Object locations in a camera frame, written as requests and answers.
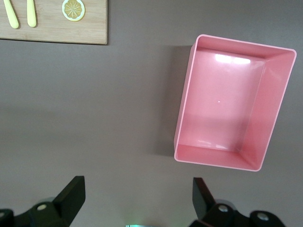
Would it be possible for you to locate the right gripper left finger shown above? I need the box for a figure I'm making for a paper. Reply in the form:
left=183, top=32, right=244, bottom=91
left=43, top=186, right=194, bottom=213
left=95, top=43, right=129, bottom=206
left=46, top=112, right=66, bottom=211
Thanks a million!
left=0, top=175, right=86, bottom=227

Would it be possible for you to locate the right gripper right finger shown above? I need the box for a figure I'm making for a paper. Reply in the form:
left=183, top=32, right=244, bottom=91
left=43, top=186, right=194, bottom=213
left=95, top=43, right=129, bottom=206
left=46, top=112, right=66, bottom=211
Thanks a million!
left=188, top=177, right=284, bottom=227

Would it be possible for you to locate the pink plastic bin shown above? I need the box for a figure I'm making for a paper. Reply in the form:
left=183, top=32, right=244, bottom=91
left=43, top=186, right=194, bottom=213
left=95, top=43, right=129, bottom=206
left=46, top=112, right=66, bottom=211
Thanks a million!
left=174, top=34, right=297, bottom=172

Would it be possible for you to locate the bamboo cutting board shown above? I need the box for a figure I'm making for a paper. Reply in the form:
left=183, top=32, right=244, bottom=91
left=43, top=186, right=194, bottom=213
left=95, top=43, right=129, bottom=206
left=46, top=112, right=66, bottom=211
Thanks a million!
left=0, top=0, right=108, bottom=45

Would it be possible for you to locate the yellow plastic fork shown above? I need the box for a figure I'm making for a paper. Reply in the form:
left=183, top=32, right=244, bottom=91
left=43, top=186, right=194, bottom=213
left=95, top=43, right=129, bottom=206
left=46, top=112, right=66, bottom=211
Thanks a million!
left=26, top=0, right=37, bottom=28

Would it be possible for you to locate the yellow plastic knife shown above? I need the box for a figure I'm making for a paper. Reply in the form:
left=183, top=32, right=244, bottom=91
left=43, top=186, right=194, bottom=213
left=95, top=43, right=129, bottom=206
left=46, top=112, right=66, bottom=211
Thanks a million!
left=3, top=0, right=20, bottom=29

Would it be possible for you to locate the yellow lemon slice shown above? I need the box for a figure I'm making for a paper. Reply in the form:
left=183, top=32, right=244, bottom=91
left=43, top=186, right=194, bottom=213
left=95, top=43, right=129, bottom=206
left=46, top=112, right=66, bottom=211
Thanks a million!
left=62, top=0, right=86, bottom=22

